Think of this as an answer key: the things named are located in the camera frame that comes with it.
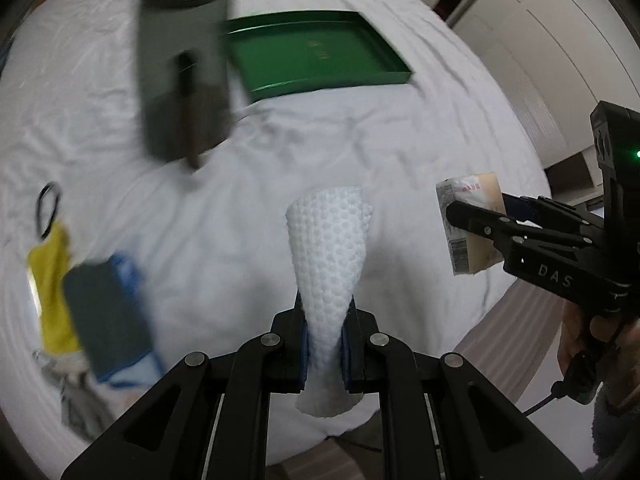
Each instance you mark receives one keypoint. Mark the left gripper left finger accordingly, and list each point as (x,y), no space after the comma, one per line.
(276,361)

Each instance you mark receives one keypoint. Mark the grey jar with brown lid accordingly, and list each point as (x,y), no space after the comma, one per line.
(182,78)

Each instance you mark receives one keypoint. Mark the white bed sheet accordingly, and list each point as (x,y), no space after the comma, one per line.
(212,244)

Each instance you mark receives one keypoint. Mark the yellow cloth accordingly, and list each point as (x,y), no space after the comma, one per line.
(47,264)

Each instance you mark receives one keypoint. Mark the person right hand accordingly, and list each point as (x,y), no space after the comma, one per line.
(620,376)

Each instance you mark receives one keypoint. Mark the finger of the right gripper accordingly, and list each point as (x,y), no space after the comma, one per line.
(490,225)
(544,211)

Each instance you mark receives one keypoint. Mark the grey face mask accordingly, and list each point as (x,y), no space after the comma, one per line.
(83,412)

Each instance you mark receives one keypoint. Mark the dark teal blue fleece towel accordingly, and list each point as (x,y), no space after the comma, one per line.
(106,307)

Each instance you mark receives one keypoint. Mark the green rectangular tray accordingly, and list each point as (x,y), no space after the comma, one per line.
(283,53)

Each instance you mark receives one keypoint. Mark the black hair band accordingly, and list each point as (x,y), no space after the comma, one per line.
(46,209)

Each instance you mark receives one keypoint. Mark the white textured towel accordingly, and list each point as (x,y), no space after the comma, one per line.
(327,231)

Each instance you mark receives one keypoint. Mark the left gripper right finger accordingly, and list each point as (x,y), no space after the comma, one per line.
(373,361)

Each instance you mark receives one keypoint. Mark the white wardrobe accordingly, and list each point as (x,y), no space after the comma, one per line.
(555,60)

